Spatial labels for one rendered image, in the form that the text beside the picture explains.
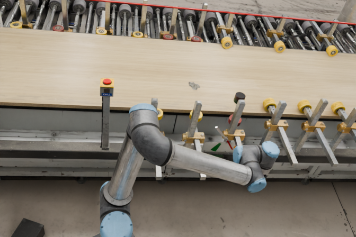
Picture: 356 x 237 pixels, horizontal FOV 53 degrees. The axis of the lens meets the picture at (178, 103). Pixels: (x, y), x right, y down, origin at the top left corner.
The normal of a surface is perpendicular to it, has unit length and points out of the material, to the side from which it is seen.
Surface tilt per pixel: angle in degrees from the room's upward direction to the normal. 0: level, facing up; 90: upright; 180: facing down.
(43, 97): 0
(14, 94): 0
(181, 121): 90
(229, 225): 0
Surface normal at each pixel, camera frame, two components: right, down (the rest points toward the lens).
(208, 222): 0.15, -0.73
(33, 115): 0.10, 0.69
